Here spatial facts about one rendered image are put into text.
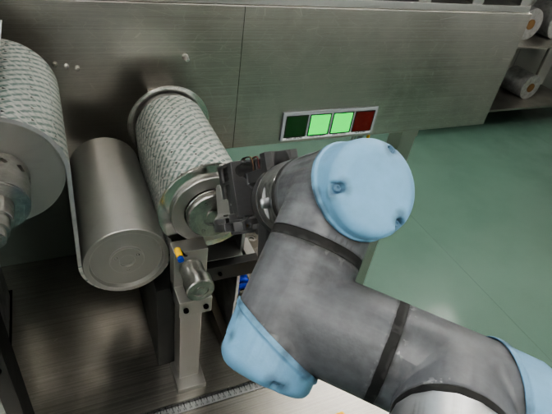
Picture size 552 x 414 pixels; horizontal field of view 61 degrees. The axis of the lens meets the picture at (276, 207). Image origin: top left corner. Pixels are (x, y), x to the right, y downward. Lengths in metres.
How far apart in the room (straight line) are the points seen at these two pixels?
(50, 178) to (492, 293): 2.39
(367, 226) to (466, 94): 1.04
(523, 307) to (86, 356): 2.24
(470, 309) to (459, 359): 2.24
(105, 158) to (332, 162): 0.54
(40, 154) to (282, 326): 0.38
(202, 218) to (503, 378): 0.45
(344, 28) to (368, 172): 0.72
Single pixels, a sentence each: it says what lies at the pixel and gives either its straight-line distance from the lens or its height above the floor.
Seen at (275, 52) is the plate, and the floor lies 1.35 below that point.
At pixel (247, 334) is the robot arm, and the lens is 0.33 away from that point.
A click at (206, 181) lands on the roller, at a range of 0.64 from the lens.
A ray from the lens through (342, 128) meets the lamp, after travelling 1.13.
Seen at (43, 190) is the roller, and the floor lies 1.31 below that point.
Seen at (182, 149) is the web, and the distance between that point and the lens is 0.69.
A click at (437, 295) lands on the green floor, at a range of 2.55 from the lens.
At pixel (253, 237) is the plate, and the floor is 1.03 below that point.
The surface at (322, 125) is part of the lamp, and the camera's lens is 1.10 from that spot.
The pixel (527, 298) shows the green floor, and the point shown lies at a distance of 2.81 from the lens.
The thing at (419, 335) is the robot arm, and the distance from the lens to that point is 0.33.
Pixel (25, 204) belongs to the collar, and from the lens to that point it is 0.57.
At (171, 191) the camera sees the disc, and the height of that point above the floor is 1.29.
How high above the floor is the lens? 1.67
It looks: 37 degrees down
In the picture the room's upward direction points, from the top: 10 degrees clockwise
